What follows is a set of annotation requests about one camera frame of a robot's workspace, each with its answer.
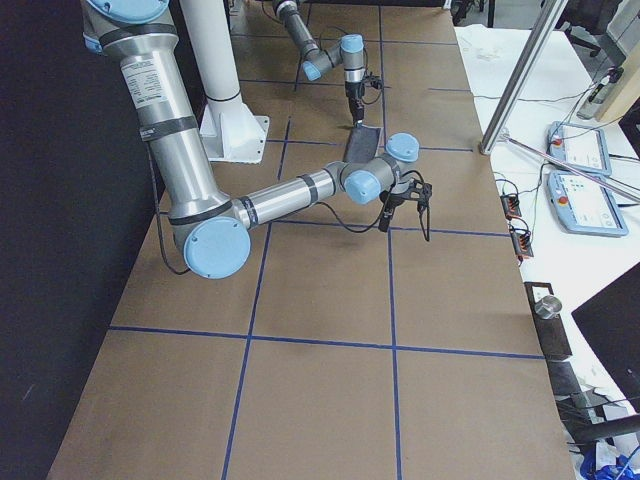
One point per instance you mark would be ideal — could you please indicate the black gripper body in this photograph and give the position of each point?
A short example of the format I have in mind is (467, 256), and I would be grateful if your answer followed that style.
(389, 202)
(354, 92)

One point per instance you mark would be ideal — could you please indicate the aluminium frame post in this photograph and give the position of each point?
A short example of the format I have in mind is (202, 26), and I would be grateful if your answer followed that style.
(540, 33)

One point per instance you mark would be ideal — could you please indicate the black office chair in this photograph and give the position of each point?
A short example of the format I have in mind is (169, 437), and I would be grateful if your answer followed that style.
(592, 15)

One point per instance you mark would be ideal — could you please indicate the white mounting pedestal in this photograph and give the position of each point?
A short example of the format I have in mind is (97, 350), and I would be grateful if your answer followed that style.
(229, 130)

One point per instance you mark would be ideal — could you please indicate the teach pendant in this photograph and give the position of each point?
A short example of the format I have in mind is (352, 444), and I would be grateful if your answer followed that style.
(582, 147)
(584, 207)

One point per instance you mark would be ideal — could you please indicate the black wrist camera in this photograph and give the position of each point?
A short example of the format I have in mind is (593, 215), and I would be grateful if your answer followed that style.
(421, 193)
(374, 82)

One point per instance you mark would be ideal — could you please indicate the pink towel white trim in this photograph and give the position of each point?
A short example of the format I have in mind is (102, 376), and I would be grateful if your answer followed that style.
(362, 144)

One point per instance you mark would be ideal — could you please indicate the lower teach pendant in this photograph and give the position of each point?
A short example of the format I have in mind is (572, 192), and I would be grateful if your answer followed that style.
(584, 207)

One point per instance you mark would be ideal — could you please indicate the orange connector block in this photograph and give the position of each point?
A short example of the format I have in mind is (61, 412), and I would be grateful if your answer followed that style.
(522, 244)
(511, 205)

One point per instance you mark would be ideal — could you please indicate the upper orange connector block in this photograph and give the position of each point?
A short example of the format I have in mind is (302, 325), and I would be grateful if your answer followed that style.
(511, 205)

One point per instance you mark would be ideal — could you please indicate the silver metal cylinder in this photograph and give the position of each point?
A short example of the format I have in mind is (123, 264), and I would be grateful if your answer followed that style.
(547, 307)

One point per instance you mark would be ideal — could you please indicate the upper teach pendant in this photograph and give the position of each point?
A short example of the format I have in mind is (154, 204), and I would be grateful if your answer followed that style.
(582, 147)

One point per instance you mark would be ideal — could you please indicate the lower orange connector block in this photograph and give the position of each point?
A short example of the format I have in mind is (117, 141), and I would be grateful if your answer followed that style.
(522, 244)

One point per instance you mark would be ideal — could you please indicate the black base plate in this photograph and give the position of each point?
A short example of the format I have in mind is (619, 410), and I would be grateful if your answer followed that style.
(551, 333)

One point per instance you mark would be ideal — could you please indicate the metal rod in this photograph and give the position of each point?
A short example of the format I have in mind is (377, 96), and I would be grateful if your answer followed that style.
(505, 138)

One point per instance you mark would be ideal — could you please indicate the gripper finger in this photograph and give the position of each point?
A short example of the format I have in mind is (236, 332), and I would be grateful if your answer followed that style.
(356, 107)
(386, 217)

